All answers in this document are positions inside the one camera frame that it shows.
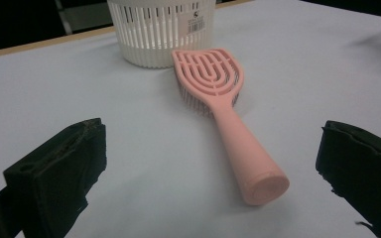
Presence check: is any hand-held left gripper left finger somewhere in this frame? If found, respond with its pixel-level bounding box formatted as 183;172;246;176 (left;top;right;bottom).
3;117;107;238

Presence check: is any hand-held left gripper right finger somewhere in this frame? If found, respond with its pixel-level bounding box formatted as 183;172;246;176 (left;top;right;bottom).
316;120;381;238

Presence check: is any pink hairbrush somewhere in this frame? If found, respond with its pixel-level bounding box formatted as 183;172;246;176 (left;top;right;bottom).
171;48;291;206

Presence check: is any white slotted plastic basket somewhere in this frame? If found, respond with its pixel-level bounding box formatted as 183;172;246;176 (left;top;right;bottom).
106;0;217;69

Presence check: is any white table mat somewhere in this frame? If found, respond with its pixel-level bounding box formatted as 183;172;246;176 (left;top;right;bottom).
0;0;381;238

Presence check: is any grey metal stand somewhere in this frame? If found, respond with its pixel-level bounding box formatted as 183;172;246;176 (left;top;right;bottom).
54;0;113;36

